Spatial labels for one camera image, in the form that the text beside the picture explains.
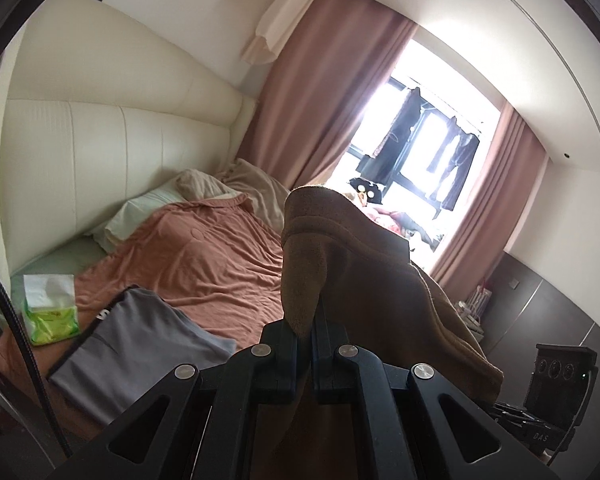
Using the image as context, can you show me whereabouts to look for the pale pillow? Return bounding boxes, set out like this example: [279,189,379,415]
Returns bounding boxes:
[82,182,241,253]

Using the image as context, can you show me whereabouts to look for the black plush toy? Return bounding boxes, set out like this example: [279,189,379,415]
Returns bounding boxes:
[349,177,385,206]

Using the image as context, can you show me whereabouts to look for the white rack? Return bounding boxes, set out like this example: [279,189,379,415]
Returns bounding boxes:
[462,284,493,318]

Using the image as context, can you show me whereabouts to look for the cream padded headboard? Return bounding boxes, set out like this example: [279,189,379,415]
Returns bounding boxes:
[0,0,258,281]

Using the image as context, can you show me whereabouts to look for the white bedside table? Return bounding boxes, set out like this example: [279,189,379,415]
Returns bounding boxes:
[457,300,486,341]

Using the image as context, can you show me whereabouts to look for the black braided cable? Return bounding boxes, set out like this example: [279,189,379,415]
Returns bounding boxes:
[0,252,73,461]

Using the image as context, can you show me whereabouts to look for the pile of pink plush toys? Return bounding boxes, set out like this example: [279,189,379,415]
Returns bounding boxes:
[365,205,446,251]

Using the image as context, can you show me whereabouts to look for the hanging dark garment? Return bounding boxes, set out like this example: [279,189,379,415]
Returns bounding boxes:
[425,115,481,211]
[357,87,423,186]

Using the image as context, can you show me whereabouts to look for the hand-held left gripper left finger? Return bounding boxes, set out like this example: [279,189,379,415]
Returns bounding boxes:
[45,321,311,480]

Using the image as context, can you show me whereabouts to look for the window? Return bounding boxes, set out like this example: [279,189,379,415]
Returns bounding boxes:
[325,40,506,271]

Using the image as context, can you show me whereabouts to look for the brown printed t-shirt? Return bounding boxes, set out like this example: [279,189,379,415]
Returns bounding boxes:
[250,185,505,480]

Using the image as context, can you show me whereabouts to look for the pale green bed sheet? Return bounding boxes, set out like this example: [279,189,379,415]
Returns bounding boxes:
[10,237,106,286]

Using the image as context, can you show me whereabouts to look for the cream hanging cloth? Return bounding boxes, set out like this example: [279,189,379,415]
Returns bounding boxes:
[240,0,336,65]

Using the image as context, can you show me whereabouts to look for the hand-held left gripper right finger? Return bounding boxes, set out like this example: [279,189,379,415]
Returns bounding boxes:
[311,310,563,480]

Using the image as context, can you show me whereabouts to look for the folded grey clothes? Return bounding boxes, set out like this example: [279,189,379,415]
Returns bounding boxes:
[46,285,238,426]

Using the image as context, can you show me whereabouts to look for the rust brown blanket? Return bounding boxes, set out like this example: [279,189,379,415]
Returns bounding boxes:
[0,197,293,461]

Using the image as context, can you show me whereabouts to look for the green tissue pack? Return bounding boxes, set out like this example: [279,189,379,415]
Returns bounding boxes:
[21,274,82,347]

